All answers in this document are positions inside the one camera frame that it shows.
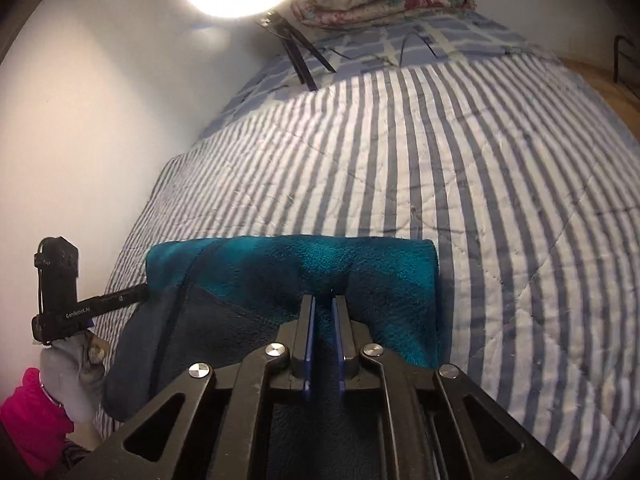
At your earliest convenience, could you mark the black cable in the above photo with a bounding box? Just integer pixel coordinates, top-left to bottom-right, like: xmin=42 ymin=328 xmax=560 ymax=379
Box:
xmin=320 ymin=30 xmax=451 ymax=68

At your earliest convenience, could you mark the black clothes rack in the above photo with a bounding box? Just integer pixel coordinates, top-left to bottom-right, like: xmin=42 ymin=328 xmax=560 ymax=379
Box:
xmin=612 ymin=35 xmax=640 ymax=85

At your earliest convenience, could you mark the person's left hand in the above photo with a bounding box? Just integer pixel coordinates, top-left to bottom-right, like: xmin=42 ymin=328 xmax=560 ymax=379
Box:
xmin=39 ymin=332 xmax=109 ymax=425

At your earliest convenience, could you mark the black tripod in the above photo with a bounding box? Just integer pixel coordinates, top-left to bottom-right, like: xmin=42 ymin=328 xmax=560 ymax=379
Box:
xmin=255 ymin=10 xmax=337 ymax=92

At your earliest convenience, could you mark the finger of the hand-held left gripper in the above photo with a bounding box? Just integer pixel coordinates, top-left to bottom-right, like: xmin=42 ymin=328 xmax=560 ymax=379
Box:
xmin=90 ymin=284 xmax=149 ymax=319

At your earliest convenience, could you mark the grey white striped quilt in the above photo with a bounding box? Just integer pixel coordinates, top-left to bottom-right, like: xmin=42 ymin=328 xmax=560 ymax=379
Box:
xmin=92 ymin=52 xmax=640 ymax=480

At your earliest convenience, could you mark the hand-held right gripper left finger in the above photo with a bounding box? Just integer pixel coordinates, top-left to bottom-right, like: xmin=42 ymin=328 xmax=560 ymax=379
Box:
xmin=62 ymin=294 xmax=318 ymax=480

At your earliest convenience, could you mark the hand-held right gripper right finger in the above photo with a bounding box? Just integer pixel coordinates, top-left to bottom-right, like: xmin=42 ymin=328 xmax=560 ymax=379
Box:
xmin=330 ymin=295 xmax=578 ymax=480

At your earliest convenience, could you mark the blue checked bed sheet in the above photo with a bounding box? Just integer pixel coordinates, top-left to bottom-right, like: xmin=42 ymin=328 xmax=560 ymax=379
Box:
xmin=200 ymin=10 xmax=566 ymax=136

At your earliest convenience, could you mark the teal plaid fleece jacket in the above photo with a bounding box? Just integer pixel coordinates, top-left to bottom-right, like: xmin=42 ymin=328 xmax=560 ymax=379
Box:
xmin=102 ymin=235 xmax=442 ymax=480

